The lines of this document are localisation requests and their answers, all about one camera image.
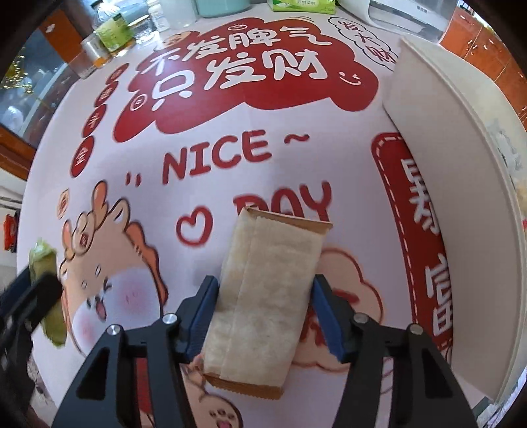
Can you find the white dish cabinet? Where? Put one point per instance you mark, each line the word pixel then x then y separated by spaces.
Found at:
pixel 403 16

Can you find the clear bottle black cap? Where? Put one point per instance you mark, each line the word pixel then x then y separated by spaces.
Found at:
pixel 101 10

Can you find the small clear plastic bottle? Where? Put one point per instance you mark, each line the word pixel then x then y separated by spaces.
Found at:
pixel 155 16

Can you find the wooden wall cabinet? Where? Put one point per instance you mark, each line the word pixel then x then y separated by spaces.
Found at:
pixel 490 53

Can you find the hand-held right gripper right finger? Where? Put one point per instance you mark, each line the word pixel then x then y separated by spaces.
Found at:
pixel 327 323

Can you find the green label jar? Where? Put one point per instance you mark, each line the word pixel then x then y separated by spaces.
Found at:
pixel 114 33

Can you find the teal canister brown lid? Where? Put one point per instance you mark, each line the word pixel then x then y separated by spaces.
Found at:
pixel 222 6

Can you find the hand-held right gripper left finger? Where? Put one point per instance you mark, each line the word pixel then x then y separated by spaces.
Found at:
pixel 204 315

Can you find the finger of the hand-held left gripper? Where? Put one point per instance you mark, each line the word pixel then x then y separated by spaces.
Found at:
pixel 41 294
pixel 12 294

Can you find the white plastic bottle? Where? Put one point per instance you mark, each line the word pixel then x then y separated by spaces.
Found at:
pixel 181 12

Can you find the red plastic bag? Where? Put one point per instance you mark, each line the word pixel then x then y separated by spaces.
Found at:
pixel 10 232

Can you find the glass door gold ornament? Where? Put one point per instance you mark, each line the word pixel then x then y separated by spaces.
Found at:
pixel 37 90

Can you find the green tissue box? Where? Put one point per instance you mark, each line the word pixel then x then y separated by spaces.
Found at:
pixel 300 4

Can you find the green snack packet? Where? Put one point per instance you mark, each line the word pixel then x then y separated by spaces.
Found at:
pixel 43 257

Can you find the beige wafer snack packet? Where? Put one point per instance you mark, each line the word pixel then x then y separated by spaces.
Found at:
pixel 267 288

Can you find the white plastic tray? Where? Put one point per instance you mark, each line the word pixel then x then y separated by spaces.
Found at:
pixel 444 164

